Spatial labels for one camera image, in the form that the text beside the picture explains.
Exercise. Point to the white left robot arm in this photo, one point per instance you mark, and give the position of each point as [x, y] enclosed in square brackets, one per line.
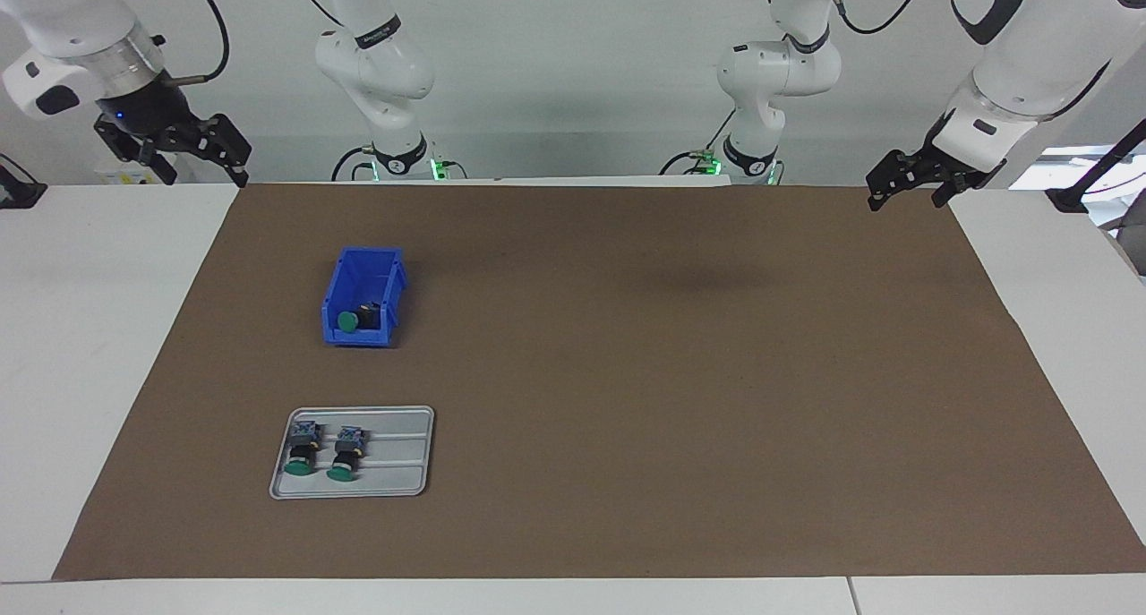
[779, 69]

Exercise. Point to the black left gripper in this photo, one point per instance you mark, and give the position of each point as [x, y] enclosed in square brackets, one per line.
[940, 154]

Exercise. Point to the silver metal tray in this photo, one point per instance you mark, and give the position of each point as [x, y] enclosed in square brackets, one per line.
[394, 472]

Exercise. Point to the black clamp stand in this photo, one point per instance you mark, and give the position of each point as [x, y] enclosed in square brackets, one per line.
[18, 194]
[1067, 200]

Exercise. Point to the white box yellow label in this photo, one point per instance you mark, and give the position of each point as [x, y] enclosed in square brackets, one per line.
[130, 176]

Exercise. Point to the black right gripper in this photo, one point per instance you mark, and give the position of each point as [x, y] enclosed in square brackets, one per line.
[152, 109]

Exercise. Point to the grey chair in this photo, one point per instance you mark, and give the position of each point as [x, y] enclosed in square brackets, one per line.
[1133, 248]

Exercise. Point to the brown table mat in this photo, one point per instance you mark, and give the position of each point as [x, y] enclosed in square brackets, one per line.
[716, 418]

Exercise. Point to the green push button switch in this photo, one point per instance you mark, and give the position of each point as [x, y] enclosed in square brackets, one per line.
[347, 449]
[347, 322]
[304, 445]

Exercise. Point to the blue plastic bin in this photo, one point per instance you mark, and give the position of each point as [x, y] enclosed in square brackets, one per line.
[367, 275]

